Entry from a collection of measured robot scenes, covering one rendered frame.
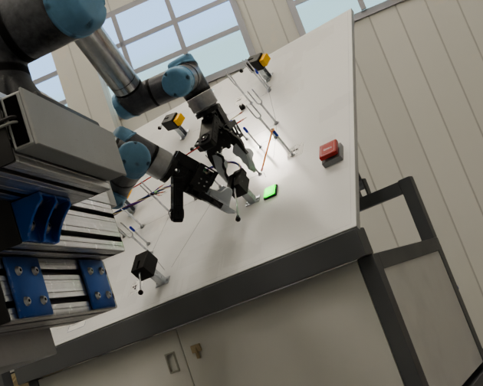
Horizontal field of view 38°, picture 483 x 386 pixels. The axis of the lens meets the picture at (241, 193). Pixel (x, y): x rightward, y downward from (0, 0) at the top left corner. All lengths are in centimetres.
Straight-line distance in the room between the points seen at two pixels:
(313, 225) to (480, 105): 351
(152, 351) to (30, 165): 120
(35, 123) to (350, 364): 108
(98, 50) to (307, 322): 81
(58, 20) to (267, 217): 87
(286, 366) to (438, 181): 337
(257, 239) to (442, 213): 327
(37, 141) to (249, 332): 110
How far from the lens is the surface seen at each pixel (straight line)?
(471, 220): 498
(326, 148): 181
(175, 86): 175
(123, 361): 204
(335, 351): 170
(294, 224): 173
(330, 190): 174
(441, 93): 510
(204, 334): 186
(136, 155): 151
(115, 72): 174
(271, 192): 186
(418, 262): 194
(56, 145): 84
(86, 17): 116
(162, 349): 194
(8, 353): 110
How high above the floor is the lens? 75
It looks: 10 degrees up
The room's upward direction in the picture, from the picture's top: 20 degrees counter-clockwise
